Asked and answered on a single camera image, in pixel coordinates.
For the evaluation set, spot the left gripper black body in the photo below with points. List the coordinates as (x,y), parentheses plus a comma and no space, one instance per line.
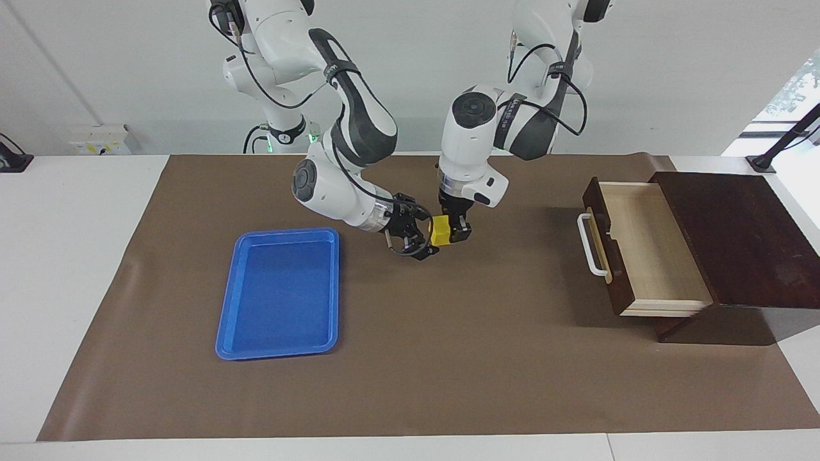
(456,208)

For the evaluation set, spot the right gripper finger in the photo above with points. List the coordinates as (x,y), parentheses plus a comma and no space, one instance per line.
(423,250)
(421,208)

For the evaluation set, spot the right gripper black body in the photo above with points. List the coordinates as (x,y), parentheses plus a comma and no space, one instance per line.
(400,221)

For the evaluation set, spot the yellow cube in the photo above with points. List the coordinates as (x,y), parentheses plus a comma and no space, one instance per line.
(441,232)

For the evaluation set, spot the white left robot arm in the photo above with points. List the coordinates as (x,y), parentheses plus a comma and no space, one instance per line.
(474,134)

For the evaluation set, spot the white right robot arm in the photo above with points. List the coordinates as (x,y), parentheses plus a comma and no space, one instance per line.
(339,192)

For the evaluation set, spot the brown table mat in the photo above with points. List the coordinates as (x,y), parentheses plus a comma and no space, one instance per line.
(448,358)

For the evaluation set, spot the blue plastic tray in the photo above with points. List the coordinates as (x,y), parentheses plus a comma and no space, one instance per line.
(278,294)

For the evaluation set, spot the dark wooden cabinet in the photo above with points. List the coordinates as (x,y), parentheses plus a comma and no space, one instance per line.
(756,256)

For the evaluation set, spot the white wall socket box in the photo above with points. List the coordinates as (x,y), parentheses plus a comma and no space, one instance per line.
(96,139)

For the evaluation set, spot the black camera stand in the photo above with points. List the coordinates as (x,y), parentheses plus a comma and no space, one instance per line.
(785,137)

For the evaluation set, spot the black clamp mount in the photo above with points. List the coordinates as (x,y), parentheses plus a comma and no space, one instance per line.
(13,160)

